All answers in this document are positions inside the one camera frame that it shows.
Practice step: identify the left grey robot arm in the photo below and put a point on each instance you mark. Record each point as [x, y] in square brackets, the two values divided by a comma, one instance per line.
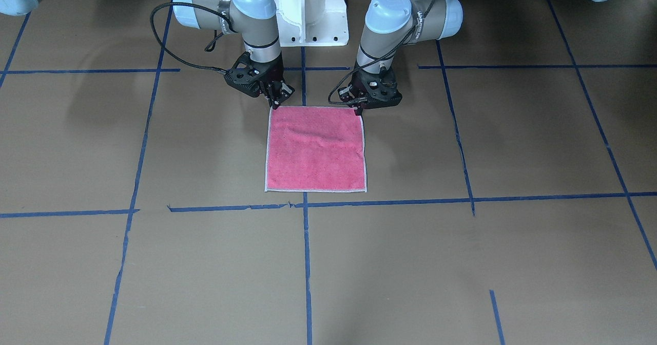
[389, 25]

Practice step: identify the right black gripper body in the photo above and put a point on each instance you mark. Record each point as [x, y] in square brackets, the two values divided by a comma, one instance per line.
[273, 76]

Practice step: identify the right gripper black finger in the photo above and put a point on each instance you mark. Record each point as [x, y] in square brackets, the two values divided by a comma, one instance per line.
[277, 92]

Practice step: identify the pink towel with white edge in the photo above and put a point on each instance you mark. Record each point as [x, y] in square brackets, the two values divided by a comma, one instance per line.
[315, 149]

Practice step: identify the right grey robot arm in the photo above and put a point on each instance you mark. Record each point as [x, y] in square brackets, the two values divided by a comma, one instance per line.
[254, 20]

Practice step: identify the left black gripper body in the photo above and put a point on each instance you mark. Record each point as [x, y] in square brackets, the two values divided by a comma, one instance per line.
[359, 89]

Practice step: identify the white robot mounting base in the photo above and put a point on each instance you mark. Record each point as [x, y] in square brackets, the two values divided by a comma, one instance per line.
[312, 22]

